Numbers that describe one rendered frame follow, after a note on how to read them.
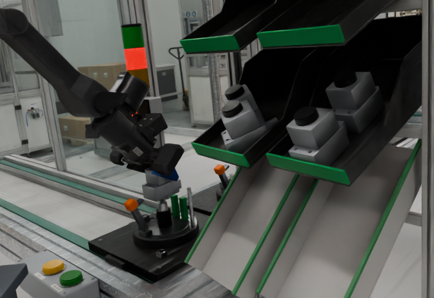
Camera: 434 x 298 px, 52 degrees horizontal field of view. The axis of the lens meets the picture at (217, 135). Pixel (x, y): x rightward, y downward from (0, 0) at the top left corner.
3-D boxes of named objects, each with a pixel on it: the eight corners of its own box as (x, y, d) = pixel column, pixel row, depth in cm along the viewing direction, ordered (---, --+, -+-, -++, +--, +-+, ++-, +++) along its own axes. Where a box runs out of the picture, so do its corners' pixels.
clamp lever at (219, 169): (229, 194, 107) (218, 169, 104) (223, 192, 109) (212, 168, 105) (238, 185, 109) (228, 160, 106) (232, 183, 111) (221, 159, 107)
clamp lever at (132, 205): (144, 234, 90) (128, 205, 86) (138, 231, 91) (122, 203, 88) (156, 222, 92) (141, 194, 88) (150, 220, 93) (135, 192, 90)
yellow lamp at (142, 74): (137, 90, 107) (134, 70, 106) (125, 90, 110) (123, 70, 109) (154, 87, 110) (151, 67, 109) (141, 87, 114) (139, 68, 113)
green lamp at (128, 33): (132, 48, 105) (128, 26, 104) (119, 49, 108) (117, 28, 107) (148, 46, 108) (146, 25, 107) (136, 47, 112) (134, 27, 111)
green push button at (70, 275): (67, 293, 79) (65, 283, 79) (57, 286, 82) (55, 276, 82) (87, 283, 82) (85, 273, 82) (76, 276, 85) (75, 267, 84)
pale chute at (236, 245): (252, 305, 65) (233, 294, 62) (201, 271, 75) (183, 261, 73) (337, 142, 71) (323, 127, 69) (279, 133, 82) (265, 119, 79)
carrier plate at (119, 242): (158, 285, 79) (157, 274, 79) (88, 249, 96) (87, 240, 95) (246, 234, 96) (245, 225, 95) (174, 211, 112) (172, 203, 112)
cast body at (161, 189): (156, 202, 90) (151, 169, 88) (143, 198, 93) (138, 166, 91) (186, 189, 95) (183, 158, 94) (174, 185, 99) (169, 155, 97)
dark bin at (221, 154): (249, 169, 62) (227, 127, 58) (197, 154, 72) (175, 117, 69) (361, 62, 73) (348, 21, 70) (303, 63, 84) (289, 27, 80)
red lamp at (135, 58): (134, 69, 106) (132, 48, 105) (123, 70, 109) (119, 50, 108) (151, 67, 109) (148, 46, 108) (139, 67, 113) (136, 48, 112)
